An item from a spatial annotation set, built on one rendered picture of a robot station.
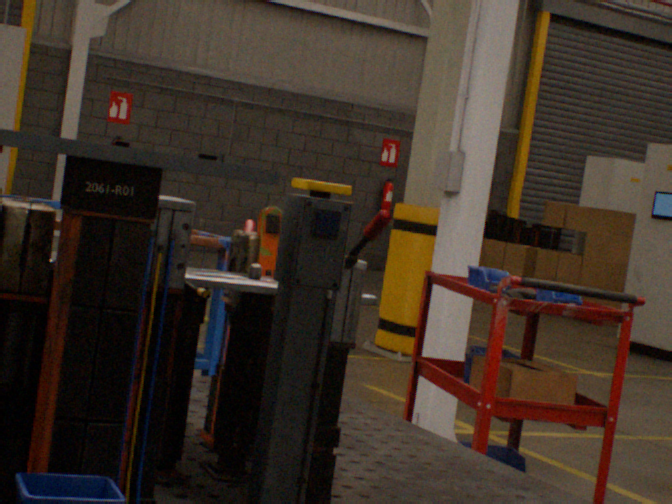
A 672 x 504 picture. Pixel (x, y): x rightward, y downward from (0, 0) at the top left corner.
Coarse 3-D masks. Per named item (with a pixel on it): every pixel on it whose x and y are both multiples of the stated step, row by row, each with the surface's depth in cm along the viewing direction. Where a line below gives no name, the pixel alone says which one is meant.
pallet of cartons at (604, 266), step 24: (552, 216) 1535; (576, 216) 1502; (600, 216) 1467; (624, 216) 1460; (600, 240) 1463; (624, 240) 1465; (552, 264) 1527; (576, 264) 1493; (600, 264) 1460; (624, 264) 1470; (600, 288) 1457; (624, 288) 1475
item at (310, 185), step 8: (296, 184) 154; (304, 184) 151; (312, 184) 151; (320, 184) 151; (328, 184) 151; (336, 184) 152; (312, 192) 153; (320, 192) 153; (328, 192) 152; (336, 192) 152; (344, 192) 152
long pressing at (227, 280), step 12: (192, 276) 175; (204, 276) 176; (216, 276) 182; (228, 276) 188; (240, 276) 189; (264, 276) 195; (216, 288) 176; (228, 288) 177; (240, 288) 177; (252, 288) 178; (264, 288) 178; (276, 288) 179; (372, 300) 185
